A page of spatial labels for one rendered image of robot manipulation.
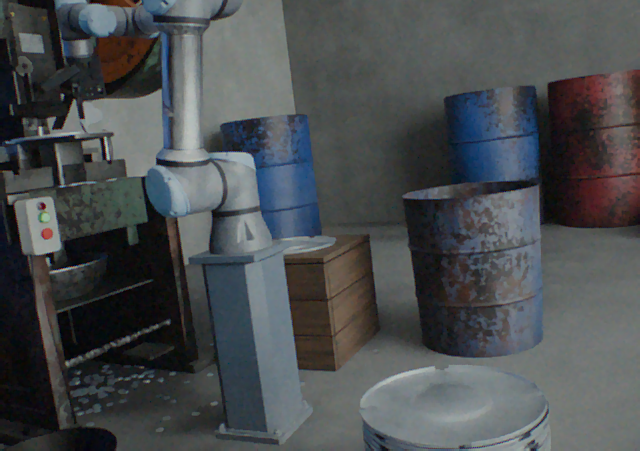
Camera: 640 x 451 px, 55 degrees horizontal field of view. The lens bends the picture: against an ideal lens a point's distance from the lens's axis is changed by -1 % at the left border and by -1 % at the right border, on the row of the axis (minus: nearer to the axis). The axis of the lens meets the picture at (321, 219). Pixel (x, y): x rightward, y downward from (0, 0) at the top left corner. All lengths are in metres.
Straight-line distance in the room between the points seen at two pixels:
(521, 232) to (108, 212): 1.20
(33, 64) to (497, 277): 1.47
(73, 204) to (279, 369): 0.75
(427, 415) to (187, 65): 0.82
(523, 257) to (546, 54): 2.82
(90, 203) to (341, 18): 3.57
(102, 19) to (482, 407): 1.22
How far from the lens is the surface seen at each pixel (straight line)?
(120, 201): 1.93
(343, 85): 5.06
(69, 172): 1.90
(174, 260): 1.99
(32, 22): 2.04
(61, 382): 1.75
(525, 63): 4.57
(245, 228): 1.43
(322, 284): 1.81
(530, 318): 1.94
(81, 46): 1.76
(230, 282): 1.43
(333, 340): 1.86
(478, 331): 1.88
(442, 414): 0.99
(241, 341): 1.47
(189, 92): 1.33
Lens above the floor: 0.67
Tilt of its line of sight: 7 degrees down
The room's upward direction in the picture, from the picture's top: 7 degrees counter-clockwise
